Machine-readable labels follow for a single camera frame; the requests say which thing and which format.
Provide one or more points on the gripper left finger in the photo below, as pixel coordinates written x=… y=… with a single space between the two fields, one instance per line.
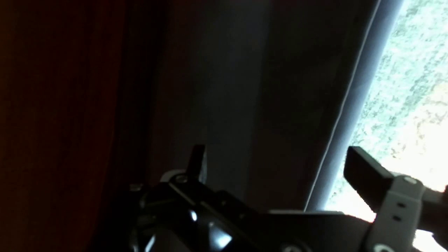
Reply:
x=189 y=210

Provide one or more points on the window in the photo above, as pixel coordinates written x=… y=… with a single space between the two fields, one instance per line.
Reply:
x=409 y=87

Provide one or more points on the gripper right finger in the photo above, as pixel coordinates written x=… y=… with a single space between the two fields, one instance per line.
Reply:
x=371 y=178

